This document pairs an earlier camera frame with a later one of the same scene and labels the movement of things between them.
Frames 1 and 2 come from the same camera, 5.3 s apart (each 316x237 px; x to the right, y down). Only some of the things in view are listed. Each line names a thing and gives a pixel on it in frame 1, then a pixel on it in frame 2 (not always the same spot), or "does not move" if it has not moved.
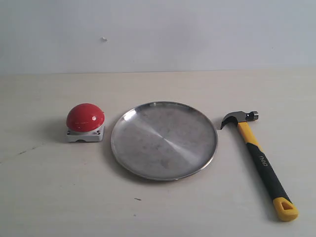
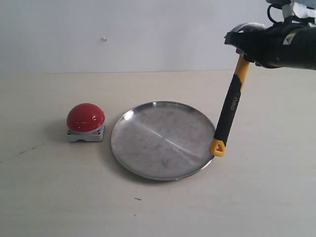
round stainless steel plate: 163,140 does not move
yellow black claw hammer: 287,211 to 218,148
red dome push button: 85,121 does not move
